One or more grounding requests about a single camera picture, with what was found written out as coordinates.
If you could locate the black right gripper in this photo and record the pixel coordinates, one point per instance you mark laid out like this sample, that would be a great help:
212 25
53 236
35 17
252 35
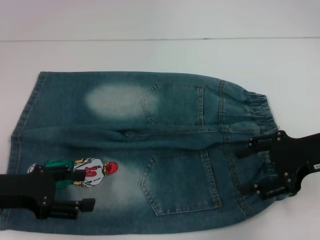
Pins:
292 157

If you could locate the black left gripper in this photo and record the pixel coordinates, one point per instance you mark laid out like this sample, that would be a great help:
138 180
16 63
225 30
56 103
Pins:
25 190

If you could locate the blue denim shorts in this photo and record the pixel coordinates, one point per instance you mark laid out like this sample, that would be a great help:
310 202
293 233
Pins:
175 112

